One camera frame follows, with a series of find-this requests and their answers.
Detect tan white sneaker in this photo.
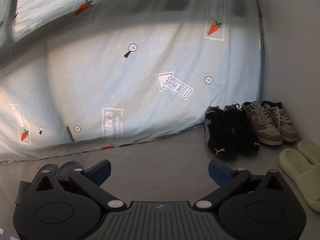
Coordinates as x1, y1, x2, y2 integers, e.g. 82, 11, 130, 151
262, 100, 297, 142
242, 101, 283, 146

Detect green slide sandal near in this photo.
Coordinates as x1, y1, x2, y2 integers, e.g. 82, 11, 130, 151
297, 139, 320, 165

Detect white printed bed sheet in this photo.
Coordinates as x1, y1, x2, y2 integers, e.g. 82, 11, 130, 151
1, 0, 261, 164

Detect green slide sandal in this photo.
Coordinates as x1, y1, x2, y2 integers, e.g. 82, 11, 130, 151
279, 148, 319, 212
297, 139, 320, 165

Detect black slide sandal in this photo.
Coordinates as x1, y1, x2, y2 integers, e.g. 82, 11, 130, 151
15, 164, 60, 207
55, 161, 83, 176

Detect green slide sandal far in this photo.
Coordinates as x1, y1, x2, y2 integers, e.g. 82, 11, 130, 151
279, 148, 319, 212

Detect black slide sandal tilted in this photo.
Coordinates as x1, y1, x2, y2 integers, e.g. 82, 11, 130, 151
15, 164, 60, 207

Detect black puma sneaker far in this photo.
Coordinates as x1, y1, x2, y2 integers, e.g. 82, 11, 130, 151
204, 106, 238, 161

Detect black puma sneaker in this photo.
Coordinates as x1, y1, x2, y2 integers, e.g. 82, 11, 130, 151
204, 106, 238, 161
224, 103, 259, 156

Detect black puma sneaker near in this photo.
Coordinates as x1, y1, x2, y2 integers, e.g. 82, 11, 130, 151
224, 103, 259, 156

